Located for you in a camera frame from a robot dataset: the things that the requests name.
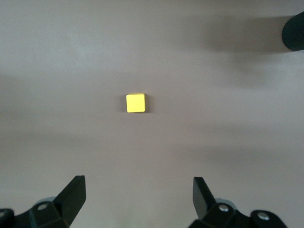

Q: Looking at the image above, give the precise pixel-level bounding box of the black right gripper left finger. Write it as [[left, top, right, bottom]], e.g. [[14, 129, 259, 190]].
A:
[[0, 175, 86, 228]]

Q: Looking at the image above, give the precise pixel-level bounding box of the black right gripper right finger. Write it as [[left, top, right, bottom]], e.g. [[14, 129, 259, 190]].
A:
[[187, 176, 289, 228]]

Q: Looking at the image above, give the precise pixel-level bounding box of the yellow cube block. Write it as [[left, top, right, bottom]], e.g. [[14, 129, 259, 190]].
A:
[[125, 93, 147, 114]]

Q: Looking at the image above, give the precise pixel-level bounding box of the black ribbed cylinder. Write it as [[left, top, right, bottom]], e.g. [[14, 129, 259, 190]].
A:
[[282, 10, 304, 52]]

